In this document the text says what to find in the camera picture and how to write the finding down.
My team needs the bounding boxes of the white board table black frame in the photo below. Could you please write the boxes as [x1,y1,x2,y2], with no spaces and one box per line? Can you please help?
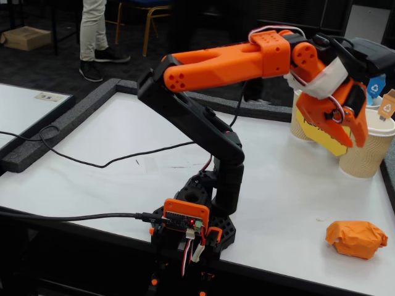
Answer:
[0,82,77,158]

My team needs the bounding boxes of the white tape wrap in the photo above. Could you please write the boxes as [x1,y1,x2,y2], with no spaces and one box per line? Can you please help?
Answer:
[285,58,349,100]

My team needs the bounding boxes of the person in beige trousers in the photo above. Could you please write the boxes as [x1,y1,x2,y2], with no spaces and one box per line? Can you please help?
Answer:
[79,0,109,62]

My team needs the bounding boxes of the brown cardboard box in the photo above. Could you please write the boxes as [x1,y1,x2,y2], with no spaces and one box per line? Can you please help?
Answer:
[0,26,52,52]

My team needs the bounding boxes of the thick black USB cable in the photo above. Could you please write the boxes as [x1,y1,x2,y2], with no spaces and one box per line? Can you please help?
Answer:
[0,205,164,224]

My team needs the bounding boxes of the long black foam border strip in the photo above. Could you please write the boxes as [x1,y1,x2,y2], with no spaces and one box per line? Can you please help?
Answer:
[114,79,294,123]

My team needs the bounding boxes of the orange gripper body with motor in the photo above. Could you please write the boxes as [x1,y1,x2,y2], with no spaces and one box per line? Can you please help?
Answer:
[296,78,368,124]

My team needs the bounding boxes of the paper cup with orange sign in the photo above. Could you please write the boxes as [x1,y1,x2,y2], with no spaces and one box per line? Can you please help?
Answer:
[338,109,395,179]

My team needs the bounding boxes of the thin black camera cable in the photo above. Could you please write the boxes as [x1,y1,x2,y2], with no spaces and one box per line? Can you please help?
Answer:
[0,80,249,169]

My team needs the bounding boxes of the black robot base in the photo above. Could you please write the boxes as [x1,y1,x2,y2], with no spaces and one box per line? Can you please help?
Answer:
[151,171,237,263]

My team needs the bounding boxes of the blue recycling bin sign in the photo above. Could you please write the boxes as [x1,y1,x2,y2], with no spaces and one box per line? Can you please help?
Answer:
[366,73,387,105]

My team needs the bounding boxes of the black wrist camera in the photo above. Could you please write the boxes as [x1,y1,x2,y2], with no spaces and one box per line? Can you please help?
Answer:
[311,33,389,78]

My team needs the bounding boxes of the black shoe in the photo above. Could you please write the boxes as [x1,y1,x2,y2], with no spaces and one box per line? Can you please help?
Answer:
[79,60,104,83]
[94,47,131,64]

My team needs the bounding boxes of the yellow welcome sign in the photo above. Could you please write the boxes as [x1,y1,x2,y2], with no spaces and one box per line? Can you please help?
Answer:
[295,109,352,157]

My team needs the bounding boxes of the orange paper-wrapped package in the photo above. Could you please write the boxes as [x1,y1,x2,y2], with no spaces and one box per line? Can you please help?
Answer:
[325,220,389,260]

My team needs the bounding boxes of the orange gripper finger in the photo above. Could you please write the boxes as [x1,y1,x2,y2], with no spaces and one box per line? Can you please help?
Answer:
[351,113,369,148]
[325,118,352,147]

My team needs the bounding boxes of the paper cup with green sign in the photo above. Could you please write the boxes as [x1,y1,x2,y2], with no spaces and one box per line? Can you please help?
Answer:
[289,88,317,143]

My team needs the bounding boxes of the chair with gold legs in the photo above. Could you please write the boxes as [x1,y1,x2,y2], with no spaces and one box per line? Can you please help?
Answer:
[104,0,173,57]

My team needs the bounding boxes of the orange recycling bin sign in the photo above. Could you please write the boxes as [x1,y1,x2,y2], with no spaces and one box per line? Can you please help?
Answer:
[378,88,395,121]

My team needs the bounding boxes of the red white servo wires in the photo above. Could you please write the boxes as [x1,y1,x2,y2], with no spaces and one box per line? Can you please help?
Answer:
[180,228,207,278]

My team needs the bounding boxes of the black table clamp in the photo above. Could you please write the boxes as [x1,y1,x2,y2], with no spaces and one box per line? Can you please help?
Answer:
[149,260,217,296]

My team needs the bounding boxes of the orange controller board mount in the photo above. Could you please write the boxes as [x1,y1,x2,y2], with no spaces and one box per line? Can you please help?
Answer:
[162,199,210,232]

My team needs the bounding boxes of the small paper label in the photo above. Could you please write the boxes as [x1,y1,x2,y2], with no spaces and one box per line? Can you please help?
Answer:
[33,91,65,102]

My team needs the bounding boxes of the white servo wire bundle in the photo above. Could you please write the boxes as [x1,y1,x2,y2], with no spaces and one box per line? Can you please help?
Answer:
[248,26,306,43]

